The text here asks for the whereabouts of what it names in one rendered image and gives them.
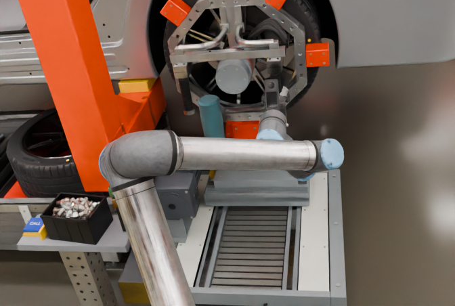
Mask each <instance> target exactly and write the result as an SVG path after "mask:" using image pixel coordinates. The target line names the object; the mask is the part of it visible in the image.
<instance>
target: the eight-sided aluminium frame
mask: <svg viewBox="0 0 455 306"><path fill-rule="evenodd" d="M235 1H237V2H235ZM236 5H241V6H247V5H256V6H257V7H258V8H259V9H260V10H262V11H263V12H264V13H265V14H267V15H268V16H269V17H270V18H273V19H275V20H277V21H278V22H279V23H280V25H281V26H282V28H283V29H285V30H286V31H287V32H289V33H290V34H291V35H292V36H293V37H294V43H295V64H296V74H297V76H296V77H295V78H294V79H293V80H292V81H291V82H290V83H289V84H288V85H287V86H286V88H287V89H288V90H289V93H290V101H291V100H292V99H293V98H294V97H295V96H296V95H297V94H298V93H299V92H300V91H301V90H303V88H304V87H305V86H306V85H307V67H306V59H305V27H304V25H302V24H301V23H300V22H299V21H297V20H296V19H295V18H294V17H292V16H291V15H290V14H289V13H288V12H287V11H285V10H284V9H283V8H282V7H281V9H280V10H278V9H276V8H274V7H273V6H271V5H270V4H268V3H266V2H265V0H197V2H196V3H195V5H194V6H193V8H192V9H191V10H190V12H189V13H188V15H187V16H186V17H185V19H184V20H183V22H182V23H181V24H180V25H179V26H178V27H177V28H176V30H174V31H173V34H172V35H171V36H170V38H169V40H168V41H167V42H168V46H169V47H168V48H169V52H170V53H175V47H176V46H179V45H182V43H181V40H182V39H183V37H184V36H185V35H186V33H187V32H188V31H189V30H190V28H191V27H192V26H193V24H194V23H195V22H196V21H197V19H198V18H199V17H200V15H201V14H202V13H203V11H204V10H205V9H213V8H219V7H234V6H236ZM175 82H176V87H177V91H178V92H180V93H181V91H180V87H179V81H178V79H175ZM188 82H189V79H188ZM189 86H190V92H191V96H192V102H193V103H195V104H196V105H197V106H198V107H199V105H198V100H199V99H200V98H201V97H202V96H204V95H207V94H206V93H205V92H203V91H202V90H200V89H199V88H197V86H195V85H194V84H192V83H191V82H189ZM288 103H289V102H288ZM288 103H287V104H288ZM220 106H221V112H222V117H223V122H225V123H226V122H227V121H260V118H261V115H262V114H263V113H264V112H265V106H236V107H223V106H222V105H221V104H220ZM250 110H251V111H250ZM229 116H230V117H229Z"/></svg>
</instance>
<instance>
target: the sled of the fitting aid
mask: <svg viewBox="0 0 455 306"><path fill-rule="evenodd" d="M216 171H217V170H210V172H209V178H208V181H207V185H206V188H205V191H204V200H205V204H206V206H309V188H310V179H308V180H307V181H298V187H289V188H215V186H214V178H215V174H216Z"/></svg>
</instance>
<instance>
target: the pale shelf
mask: <svg viewBox="0 0 455 306"><path fill-rule="evenodd" d="M112 217H113V221H112V223H111V224H110V226H109V227H108V229H107V230H106V231H105V233H104V235H103V236H102V237H101V238H100V240H99V242H98V243H97V244H96V245H92V244H83V243H78V242H67V241H62V240H52V239H50V238H49V235H48V234H47V235H46V237H45V239H44V240H41V238H40V236H23V237H21V239H20V241H19V242H18V243H17V247H18V250H33V251H73V252H113V253H127V251H128V250H129V247H130V245H131V243H130V241H129V237H128V235H127V233H123V229H122V227H121V223H120V220H119V218H118V215H113V216H112Z"/></svg>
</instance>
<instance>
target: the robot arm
mask: <svg viewBox="0 0 455 306"><path fill-rule="evenodd" d="M264 87H265V92H264V93H263V95H262V96H261V100H262V103H263V104H264V106H265V112H264V113H263V114H262V115H261V118H260V121H259V130H258V134H257V137H256V139H235V138H216V137H178V136H176V134H175V133H174V132H173V131H171V130H149V131H137V132H132V133H128V134H125V135H122V136H121V137H119V138H118V139H116V140H114V141H112V142H110V143H109V144H108V145H107V146H106V147H105V148H104V149H103V150H102V153H101V154H100V158H99V168H100V172H101V174H102V175H103V177H104V178H105V179H106V180H107V181H108V183H109V185H110V188H111V190H112V193H113V194H114V197H115V199H116V203H117V205H118V209H119V211H120V214H121V217H122V220H123V223H124V226H125V229H126V232H127V235H128V237H129V241H130V243H131V247H132V249H133V253H134V255H135V259H136V261H137V265H138V267H139V271H140V274H141V275H142V279H143V281H144V285H145V287H146V291H147V293H148V297H149V300H150V303H151V306H195V303H194V300H193V297H192V293H191V291H190V288H189V286H188V282H187V280H186V276H185V273H184V271H183V267H182V265H181V261H180V259H179V255H178V253H177V250H176V247H175V244H174V241H173V238H172V235H171V232H170V229H169V226H168V223H167V220H166V217H165V214H164V212H163V208H162V206H161V203H160V200H159V197H158V194H157V191H156V188H155V185H154V182H153V181H154V179H153V176H161V175H172V174H174V172H175V171H176V170H286V171H288V172H289V173H290V174H291V175H292V177H294V178H295V179H297V180H298V181H307V180H308V179H311V178H312V177H313V176H314V175H315V174H316V173H317V172H321V171H328V170H334V169H337V168H339V167H340V166H341V165H342V163H343V159H344V151H343V148H342V146H341V144H340V143H339V142H338V141H337V140H335V139H325V140H322V141H314V140H305V141H295V140H293V139H292V138H291V137H290V136H289V135H287V134H286V127H288V124H287V111H286V105H287V103H288V102H289V101H290V93H289V90H288V89H287V88H286V87H282V92H281V93H280V96H279V90H278V80H277V79H268V80H264Z"/></svg>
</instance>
